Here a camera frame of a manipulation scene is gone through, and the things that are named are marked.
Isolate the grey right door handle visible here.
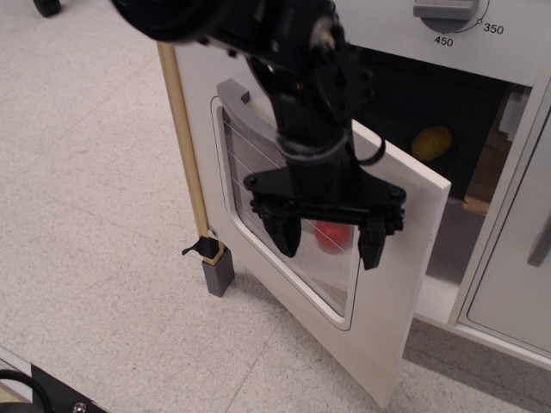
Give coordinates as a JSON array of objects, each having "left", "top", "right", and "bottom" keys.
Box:
[{"left": 527, "top": 217, "right": 551, "bottom": 268}]

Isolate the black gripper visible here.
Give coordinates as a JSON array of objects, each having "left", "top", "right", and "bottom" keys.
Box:
[{"left": 244, "top": 132, "right": 406, "bottom": 270}]

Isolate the white oven door with window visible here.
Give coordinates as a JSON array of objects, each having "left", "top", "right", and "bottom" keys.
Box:
[{"left": 175, "top": 45, "right": 450, "bottom": 406}]

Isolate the white right cabinet door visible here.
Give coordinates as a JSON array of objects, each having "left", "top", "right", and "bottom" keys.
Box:
[{"left": 461, "top": 91, "right": 550, "bottom": 356}]

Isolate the grey oven door handle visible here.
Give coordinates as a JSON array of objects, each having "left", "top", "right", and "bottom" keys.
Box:
[{"left": 216, "top": 76, "right": 277, "bottom": 145}]

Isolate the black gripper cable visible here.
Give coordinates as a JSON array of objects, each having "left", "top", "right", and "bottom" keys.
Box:
[{"left": 344, "top": 126, "right": 387, "bottom": 167}]

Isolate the black oven shelf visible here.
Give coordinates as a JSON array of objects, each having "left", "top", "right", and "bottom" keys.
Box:
[{"left": 352, "top": 46, "right": 508, "bottom": 199}]

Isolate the white toy kitchen cabinet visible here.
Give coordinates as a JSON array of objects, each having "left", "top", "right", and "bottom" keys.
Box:
[{"left": 157, "top": 0, "right": 551, "bottom": 371}]

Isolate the red toy tomato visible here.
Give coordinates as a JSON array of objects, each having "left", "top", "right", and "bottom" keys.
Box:
[{"left": 314, "top": 221, "right": 352, "bottom": 254}]

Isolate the grey oven knob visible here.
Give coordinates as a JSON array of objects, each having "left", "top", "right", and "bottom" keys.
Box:
[{"left": 412, "top": 0, "right": 480, "bottom": 34}]

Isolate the grey cabinet leg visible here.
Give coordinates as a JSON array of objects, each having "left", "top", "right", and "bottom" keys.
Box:
[{"left": 202, "top": 250, "right": 235, "bottom": 298}]

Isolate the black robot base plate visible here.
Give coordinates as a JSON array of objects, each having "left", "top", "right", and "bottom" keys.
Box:
[{"left": 0, "top": 367, "right": 108, "bottom": 413}]

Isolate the black wheel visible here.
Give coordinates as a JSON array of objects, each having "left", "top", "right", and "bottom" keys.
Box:
[{"left": 33, "top": 0, "right": 61, "bottom": 18}]

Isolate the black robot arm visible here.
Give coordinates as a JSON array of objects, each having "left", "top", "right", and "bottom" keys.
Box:
[{"left": 115, "top": 1, "right": 406, "bottom": 269}]

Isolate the yellow toy lemon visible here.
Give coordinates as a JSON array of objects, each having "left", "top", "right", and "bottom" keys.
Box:
[{"left": 411, "top": 126, "right": 453, "bottom": 162}]

